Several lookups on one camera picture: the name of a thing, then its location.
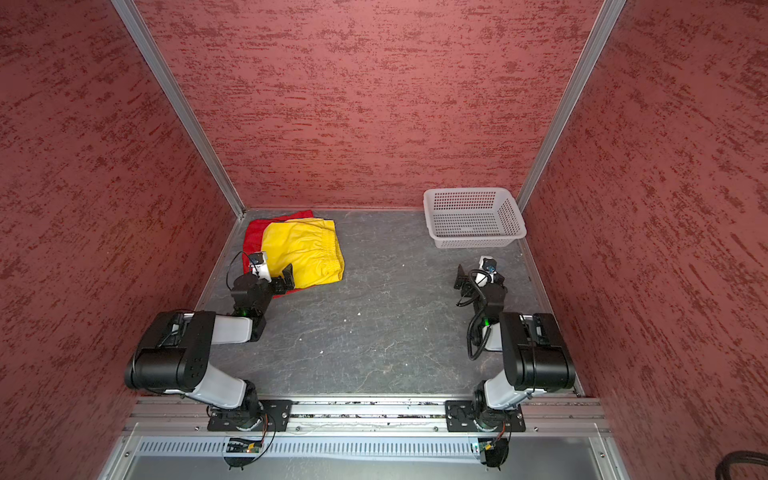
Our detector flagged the right corner aluminium post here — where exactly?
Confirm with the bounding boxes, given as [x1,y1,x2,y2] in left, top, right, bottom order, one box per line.
[517,0,626,212]

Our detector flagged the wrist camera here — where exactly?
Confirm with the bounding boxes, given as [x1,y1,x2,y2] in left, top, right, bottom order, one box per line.
[475,256,505,287]
[247,251,272,282]

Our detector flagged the corner aluminium post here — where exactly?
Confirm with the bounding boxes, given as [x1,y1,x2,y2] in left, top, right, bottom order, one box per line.
[517,0,626,212]
[111,0,247,219]

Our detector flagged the yellow shorts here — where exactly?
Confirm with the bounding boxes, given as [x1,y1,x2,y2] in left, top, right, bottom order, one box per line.
[261,218,345,289]

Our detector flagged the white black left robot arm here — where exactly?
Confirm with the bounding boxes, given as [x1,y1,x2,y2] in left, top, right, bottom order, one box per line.
[124,265,295,432]

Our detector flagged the left small circuit board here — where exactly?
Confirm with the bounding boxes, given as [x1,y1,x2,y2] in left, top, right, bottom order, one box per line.
[226,438,264,455]

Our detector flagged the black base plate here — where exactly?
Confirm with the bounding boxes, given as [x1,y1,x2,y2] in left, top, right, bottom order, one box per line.
[444,400,526,434]
[207,399,294,434]

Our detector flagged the aluminium front rail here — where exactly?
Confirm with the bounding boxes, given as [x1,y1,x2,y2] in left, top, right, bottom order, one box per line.
[120,395,613,438]

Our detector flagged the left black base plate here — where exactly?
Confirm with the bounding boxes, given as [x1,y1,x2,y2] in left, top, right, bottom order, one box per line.
[207,399,294,434]

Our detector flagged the left corner aluminium post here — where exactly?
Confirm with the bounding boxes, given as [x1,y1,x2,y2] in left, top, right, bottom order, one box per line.
[111,0,247,219]

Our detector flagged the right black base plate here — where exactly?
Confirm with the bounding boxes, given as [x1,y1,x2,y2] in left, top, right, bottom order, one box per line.
[444,400,526,434]

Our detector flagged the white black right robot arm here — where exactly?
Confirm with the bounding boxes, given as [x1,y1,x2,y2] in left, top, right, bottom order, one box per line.
[445,257,576,434]

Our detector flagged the right small circuit board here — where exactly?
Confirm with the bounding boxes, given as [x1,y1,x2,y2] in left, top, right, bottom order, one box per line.
[477,439,497,455]

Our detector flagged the red shorts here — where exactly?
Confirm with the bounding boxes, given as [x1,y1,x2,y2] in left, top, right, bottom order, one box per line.
[242,210,314,274]

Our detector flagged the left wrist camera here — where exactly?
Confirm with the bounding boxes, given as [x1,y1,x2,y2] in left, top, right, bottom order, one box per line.
[247,251,272,282]

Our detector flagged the black cable bundle corner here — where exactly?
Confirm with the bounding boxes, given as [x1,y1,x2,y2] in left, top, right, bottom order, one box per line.
[715,449,768,480]

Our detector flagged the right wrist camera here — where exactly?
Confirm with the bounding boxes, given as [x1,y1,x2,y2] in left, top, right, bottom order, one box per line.
[475,256,505,287]

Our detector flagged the small circuit board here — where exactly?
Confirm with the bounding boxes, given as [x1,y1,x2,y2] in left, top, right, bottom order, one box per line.
[226,438,264,455]
[477,439,497,455]

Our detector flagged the white plastic laundry basket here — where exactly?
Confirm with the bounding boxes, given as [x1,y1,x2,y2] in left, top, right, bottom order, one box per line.
[423,187,527,249]

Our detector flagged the white slotted cable duct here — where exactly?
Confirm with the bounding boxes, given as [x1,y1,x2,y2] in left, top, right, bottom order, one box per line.
[136,437,480,462]

